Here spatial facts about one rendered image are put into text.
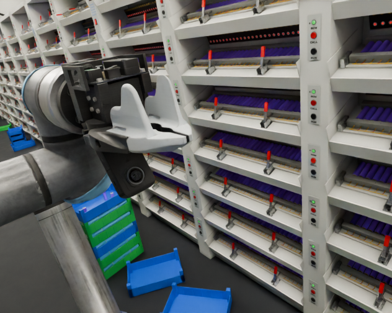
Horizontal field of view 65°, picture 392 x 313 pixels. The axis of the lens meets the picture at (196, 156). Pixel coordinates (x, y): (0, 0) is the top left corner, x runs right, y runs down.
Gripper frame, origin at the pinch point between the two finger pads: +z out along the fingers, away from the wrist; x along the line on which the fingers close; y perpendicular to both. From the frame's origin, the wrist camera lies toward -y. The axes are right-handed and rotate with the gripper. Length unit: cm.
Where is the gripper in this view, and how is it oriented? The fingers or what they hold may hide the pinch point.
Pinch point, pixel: (180, 145)
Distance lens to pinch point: 26.1
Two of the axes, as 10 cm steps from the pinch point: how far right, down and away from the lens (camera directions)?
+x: 7.6, -3.5, 5.5
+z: 6.4, 2.2, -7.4
